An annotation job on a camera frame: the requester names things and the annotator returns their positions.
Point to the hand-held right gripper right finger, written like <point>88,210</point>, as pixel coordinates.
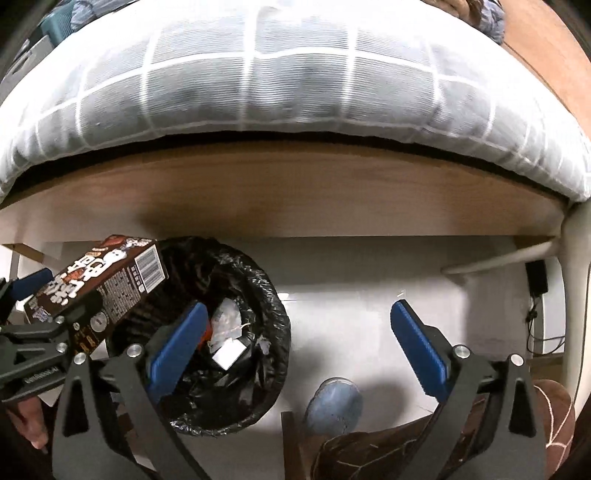
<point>418,350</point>

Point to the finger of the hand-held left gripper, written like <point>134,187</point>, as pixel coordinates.
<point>30,281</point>
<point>85,309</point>

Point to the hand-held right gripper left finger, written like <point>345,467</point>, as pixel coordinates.
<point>178,350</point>

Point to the brown snack box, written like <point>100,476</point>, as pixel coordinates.
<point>111,277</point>

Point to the trash bin with black bag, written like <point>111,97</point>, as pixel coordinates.
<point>258,300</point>

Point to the person's left hand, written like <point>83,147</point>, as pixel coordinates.
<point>27,424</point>

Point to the blue slipper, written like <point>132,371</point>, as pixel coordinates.
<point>332,406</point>

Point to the grey suitcase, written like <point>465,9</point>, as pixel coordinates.
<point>32,57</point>

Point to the teal crate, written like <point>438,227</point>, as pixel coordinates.
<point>57,25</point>

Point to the grey checked bed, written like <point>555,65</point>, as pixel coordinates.
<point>295,92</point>

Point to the blue striped duvet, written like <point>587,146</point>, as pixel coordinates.
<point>491,21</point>

